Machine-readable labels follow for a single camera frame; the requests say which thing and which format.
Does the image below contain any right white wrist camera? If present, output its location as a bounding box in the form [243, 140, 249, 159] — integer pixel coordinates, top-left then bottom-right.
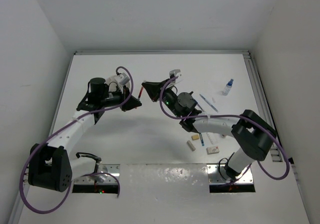
[169, 69, 182, 83]

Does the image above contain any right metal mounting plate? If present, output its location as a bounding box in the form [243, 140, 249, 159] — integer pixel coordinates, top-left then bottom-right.
[207, 164, 256, 194]

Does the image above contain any purple cable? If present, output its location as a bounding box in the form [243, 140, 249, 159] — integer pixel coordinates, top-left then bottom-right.
[159, 76, 291, 180]
[19, 66, 137, 214]

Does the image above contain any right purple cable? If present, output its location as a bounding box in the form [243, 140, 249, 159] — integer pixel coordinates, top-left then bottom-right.
[159, 76, 291, 180]

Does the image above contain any aluminium frame rail right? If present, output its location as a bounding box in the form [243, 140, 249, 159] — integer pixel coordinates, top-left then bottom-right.
[243, 50, 295, 163]

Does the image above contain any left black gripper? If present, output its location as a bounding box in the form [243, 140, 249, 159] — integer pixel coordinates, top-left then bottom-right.
[99, 83, 141, 111]

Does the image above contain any yellow eraser block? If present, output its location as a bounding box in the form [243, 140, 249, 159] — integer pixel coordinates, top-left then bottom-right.
[191, 134, 200, 140]

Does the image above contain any beige cylindrical eraser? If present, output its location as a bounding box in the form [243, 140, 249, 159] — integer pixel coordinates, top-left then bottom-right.
[187, 140, 196, 151]

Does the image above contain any white round compartment organizer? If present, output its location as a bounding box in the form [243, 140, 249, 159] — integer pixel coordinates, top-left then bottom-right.
[105, 75, 118, 87]

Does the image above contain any blue crayon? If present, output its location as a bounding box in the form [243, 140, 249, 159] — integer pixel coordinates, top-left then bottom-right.
[199, 133, 205, 147]

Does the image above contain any red crayon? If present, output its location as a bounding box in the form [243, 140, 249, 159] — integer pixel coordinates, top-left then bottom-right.
[137, 87, 144, 100]

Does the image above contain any aluminium frame rail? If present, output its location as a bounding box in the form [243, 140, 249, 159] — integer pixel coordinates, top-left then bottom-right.
[7, 191, 24, 224]
[243, 50, 295, 163]

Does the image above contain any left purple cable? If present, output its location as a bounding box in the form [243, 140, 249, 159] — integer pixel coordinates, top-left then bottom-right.
[19, 66, 137, 214]

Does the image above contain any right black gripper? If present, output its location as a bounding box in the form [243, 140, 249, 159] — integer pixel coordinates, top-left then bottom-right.
[143, 80, 181, 119]

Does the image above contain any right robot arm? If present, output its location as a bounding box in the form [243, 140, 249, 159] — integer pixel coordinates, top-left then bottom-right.
[142, 80, 277, 181]

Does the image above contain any clear plastic ruler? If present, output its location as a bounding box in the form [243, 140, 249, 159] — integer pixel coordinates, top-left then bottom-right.
[206, 133, 217, 145]

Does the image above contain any clear blue pen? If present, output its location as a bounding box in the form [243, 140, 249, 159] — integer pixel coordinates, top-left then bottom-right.
[199, 94, 219, 113]

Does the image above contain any aluminium frame rail left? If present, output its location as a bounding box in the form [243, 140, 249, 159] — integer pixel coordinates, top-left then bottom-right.
[7, 191, 24, 224]

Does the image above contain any white boxed eraser red label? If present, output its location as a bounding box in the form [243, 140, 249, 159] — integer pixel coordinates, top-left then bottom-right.
[206, 146, 220, 155]

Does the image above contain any metal mounting plate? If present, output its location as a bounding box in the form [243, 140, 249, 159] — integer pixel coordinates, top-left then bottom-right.
[72, 164, 120, 195]
[207, 164, 256, 194]

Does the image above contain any small blue-capped glue bottle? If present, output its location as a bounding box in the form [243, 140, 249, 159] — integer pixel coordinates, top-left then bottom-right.
[222, 79, 234, 96]

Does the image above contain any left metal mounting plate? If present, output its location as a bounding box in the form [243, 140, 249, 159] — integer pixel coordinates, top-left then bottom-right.
[72, 164, 120, 195]

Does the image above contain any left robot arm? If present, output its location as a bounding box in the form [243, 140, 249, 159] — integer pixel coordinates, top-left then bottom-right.
[28, 73, 142, 192]

